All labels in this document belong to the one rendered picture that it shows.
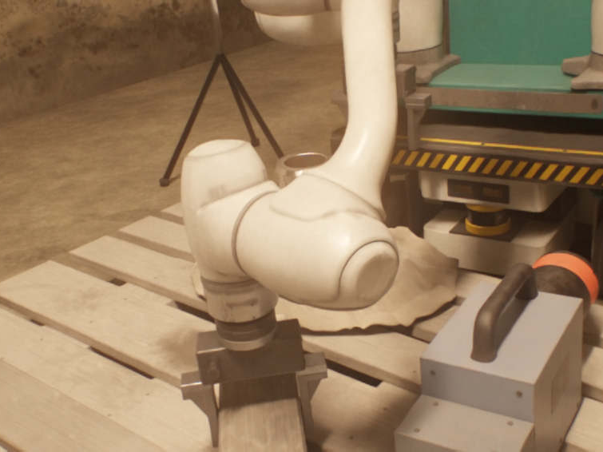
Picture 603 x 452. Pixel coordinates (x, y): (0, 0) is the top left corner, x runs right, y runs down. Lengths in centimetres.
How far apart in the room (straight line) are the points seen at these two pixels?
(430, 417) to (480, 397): 6
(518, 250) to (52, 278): 94
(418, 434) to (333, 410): 26
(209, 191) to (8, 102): 284
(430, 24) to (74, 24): 233
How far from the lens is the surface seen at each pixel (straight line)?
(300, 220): 80
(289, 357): 102
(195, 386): 105
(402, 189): 185
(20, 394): 136
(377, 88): 90
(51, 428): 126
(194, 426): 122
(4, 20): 369
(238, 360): 102
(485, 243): 171
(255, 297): 96
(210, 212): 90
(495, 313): 98
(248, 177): 90
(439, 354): 100
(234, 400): 110
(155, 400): 129
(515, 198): 164
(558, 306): 110
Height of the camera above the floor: 86
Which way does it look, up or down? 24 degrees down
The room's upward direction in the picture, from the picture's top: 7 degrees counter-clockwise
